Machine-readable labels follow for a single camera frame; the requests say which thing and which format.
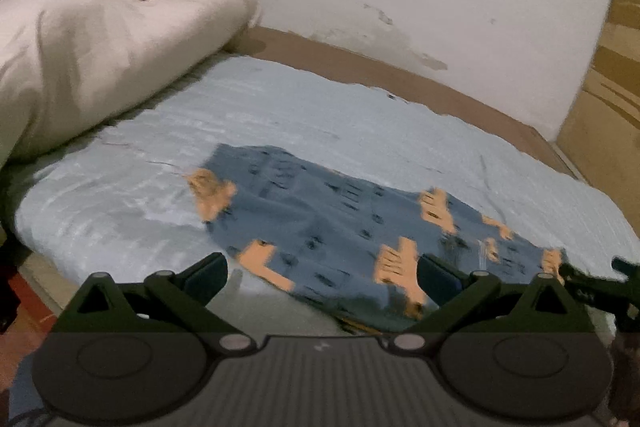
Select brown wooden bed base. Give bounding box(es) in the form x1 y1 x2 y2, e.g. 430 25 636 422
234 26 592 184

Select red bed frame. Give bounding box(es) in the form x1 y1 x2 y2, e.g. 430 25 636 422
0 267 68 390

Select plywood panel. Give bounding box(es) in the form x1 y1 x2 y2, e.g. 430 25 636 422
555 0 640 239

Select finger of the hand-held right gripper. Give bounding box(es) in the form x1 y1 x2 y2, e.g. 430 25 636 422
557 261 621 310

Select light blue bed sheet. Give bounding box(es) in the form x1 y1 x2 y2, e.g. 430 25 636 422
10 54 640 418

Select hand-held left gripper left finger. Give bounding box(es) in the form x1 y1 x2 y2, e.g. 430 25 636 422
52 252 257 355

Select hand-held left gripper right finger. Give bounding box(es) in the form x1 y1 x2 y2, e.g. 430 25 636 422
389 252 599 355

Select blue pants with orange print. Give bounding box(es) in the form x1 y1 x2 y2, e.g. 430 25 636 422
185 143 568 336

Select cream duvet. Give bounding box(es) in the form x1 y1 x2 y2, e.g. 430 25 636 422
0 0 262 175

